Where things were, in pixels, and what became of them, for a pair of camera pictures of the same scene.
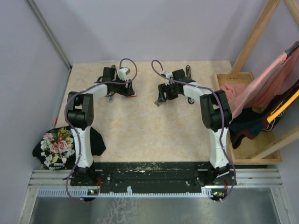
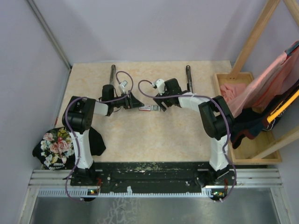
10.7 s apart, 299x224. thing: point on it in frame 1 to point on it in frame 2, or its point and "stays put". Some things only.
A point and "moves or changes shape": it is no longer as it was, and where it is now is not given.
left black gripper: [127, 91] to [131, 102]
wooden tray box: [248, 149] stays put
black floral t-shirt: [58, 149] stays put
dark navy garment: [252, 121] stays put
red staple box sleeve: [135, 95] moves or changes shape
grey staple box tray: [158, 103] moves or changes shape
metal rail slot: [188, 72] stays put
